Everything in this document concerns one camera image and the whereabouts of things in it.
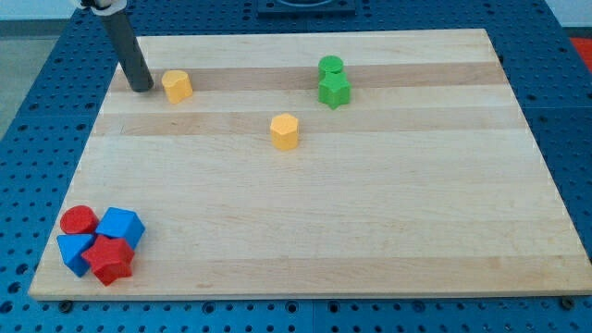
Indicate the blue cube block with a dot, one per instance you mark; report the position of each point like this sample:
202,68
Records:
121,223

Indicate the yellow hexagon block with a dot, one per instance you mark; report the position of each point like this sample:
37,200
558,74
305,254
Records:
284,130

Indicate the red cylinder block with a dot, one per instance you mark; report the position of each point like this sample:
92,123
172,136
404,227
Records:
80,219

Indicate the wooden board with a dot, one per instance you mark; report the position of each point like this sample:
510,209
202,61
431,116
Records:
428,183

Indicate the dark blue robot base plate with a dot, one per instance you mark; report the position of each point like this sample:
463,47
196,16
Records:
270,8

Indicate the green star block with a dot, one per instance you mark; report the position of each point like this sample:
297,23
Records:
334,90

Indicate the blue triangle block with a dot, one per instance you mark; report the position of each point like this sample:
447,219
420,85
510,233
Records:
71,247

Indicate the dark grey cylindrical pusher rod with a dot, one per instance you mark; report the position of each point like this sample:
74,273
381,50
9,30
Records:
129,53

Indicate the white rod mount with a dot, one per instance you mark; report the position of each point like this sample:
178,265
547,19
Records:
101,7

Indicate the red star block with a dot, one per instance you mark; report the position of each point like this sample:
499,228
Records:
109,259

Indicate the yellow heart block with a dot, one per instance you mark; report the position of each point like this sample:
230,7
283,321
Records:
177,85

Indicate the green cylinder block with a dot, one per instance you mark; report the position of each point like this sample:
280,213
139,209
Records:
329,64

